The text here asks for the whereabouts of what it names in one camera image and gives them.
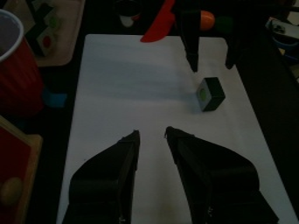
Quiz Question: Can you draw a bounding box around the blue toy block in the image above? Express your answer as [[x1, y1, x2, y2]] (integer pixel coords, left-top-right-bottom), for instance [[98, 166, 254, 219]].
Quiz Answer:
[[41, 90, 67, 109]]

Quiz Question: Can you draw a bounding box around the thick green-centre sushi piece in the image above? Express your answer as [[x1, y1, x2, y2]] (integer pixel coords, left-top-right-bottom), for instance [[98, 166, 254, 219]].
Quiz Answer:
[[202, 76, 226, 112]]

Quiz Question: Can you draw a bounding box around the orange toy ball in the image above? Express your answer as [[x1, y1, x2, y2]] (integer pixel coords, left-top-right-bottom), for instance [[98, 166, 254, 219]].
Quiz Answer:
[[200, 10, 216, 32]]

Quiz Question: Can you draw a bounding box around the small green-centre sushi piece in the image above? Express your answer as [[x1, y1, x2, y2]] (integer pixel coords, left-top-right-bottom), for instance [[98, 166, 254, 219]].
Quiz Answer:
[[35, 3, 62, 33]]

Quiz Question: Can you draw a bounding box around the small red-centre sushi piece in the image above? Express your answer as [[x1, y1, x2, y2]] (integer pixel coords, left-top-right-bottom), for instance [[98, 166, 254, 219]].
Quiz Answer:
[[26, 30, 54, 58]]

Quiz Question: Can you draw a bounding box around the white and blue gear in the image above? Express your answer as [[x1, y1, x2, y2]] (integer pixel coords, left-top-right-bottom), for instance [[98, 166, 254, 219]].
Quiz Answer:
[[265, 16, 299, 60]]

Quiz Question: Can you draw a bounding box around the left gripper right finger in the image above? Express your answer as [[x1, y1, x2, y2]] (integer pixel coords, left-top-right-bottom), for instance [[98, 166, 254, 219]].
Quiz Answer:
[[162, 125, 280, 224]]

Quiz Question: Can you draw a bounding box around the red plastic cup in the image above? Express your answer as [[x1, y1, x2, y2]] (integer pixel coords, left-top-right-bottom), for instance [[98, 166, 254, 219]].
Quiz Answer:
[[0, 8, 43, 117]]

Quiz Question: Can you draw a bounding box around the white cutting board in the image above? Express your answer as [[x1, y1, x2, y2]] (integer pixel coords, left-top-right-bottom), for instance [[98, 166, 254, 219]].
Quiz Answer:
[[55, 33, 299, 224]]

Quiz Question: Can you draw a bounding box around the thin green-centre sushi slice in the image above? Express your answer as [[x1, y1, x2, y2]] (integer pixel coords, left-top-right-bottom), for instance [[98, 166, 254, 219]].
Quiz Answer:
[[194, 78, 214, 113]]

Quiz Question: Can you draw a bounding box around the red toy knife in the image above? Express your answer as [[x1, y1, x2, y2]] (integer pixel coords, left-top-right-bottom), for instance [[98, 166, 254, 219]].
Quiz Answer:
[[138, 0, 177, 44]]

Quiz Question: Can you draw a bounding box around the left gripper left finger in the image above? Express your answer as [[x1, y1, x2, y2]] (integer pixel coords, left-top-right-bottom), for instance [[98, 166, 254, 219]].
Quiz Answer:
[[61, 129, 141, 224]]

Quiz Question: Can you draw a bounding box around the red wooden knob box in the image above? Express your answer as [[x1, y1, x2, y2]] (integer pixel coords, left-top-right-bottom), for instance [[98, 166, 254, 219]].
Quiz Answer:
[[0, 115, 43, 224]]

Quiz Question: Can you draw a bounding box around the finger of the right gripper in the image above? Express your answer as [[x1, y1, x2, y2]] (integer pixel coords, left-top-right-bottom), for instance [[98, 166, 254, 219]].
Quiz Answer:
[[178, 10, 201, 73], [224, 26, 245, 71]]

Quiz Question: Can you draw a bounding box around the pink rectangular plate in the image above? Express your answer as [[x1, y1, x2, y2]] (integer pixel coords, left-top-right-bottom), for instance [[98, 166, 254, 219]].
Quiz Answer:
[[3, 0, 86, 67]]

